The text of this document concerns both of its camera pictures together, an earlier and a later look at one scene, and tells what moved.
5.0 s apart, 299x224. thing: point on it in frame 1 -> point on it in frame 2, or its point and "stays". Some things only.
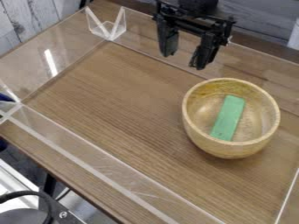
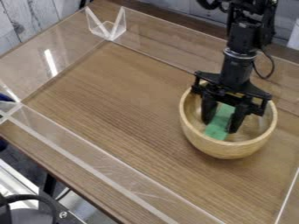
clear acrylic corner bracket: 107,30 stays
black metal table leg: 50,185 stays
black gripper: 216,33 -> 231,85
